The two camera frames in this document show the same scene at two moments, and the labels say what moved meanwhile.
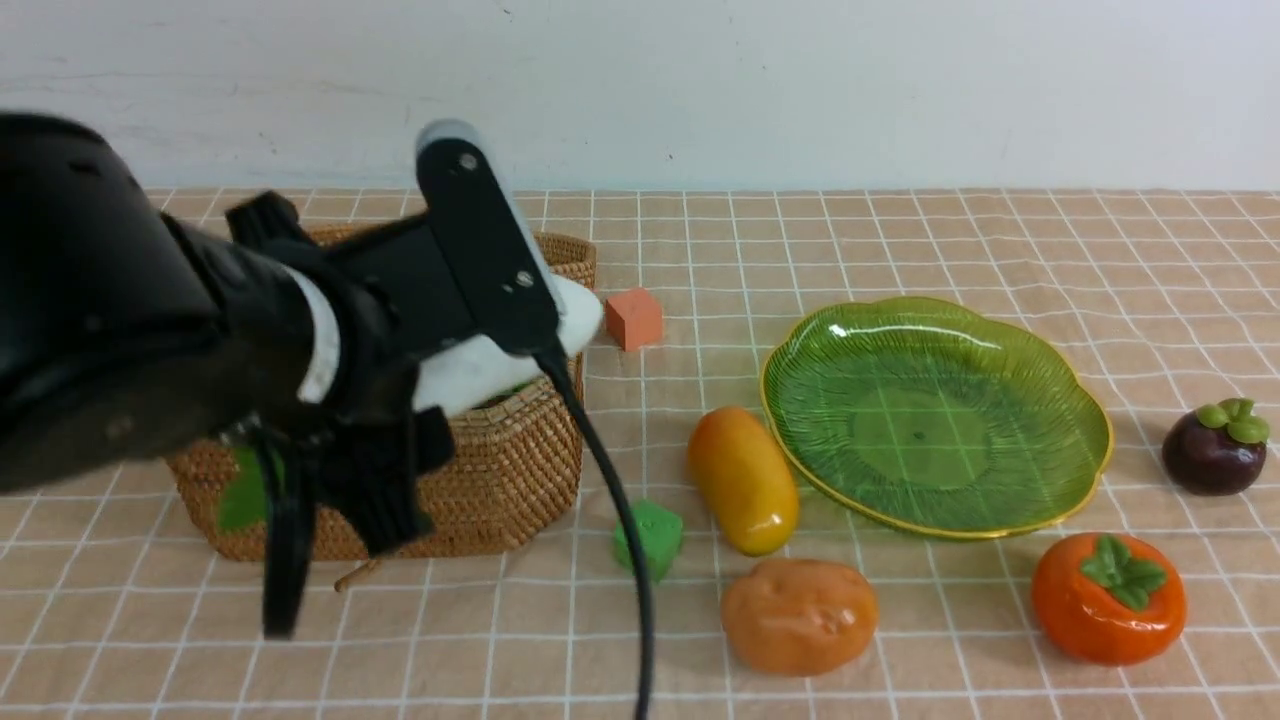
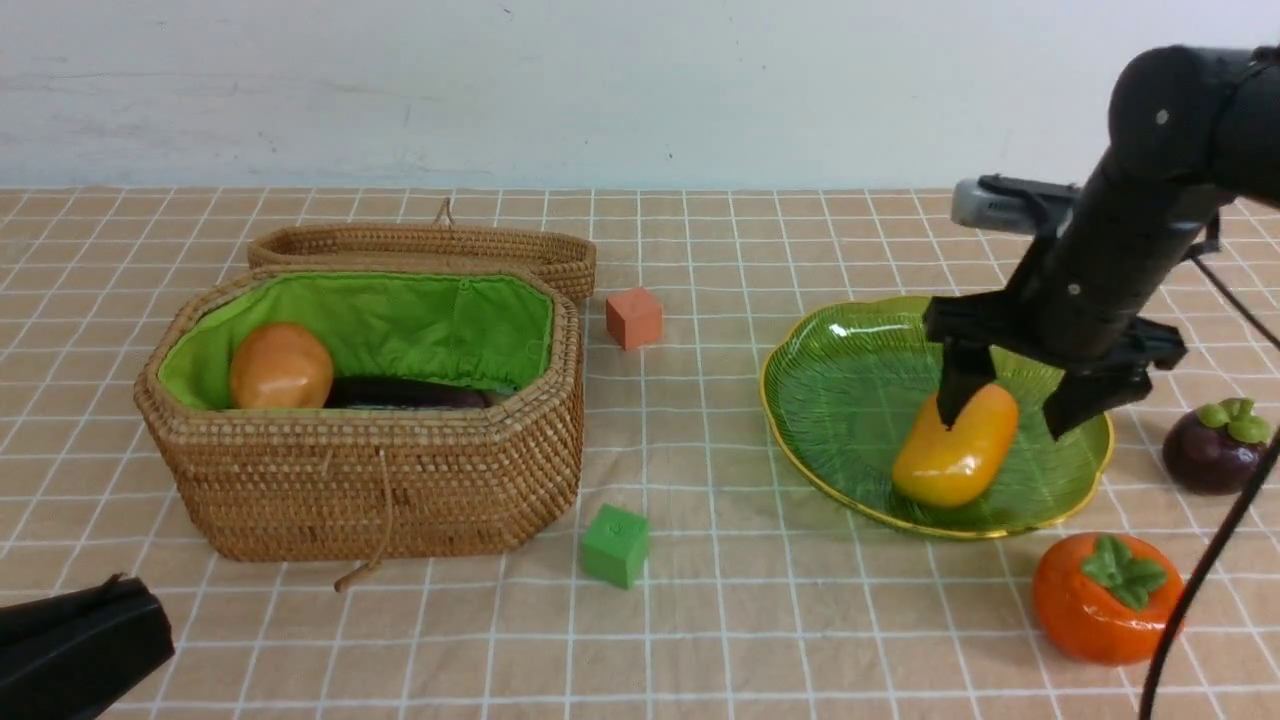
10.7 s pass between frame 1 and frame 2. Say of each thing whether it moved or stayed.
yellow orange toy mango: moved
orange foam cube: stayed
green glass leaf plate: stayed
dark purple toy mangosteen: stayed
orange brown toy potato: moved
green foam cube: moved
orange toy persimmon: stayed
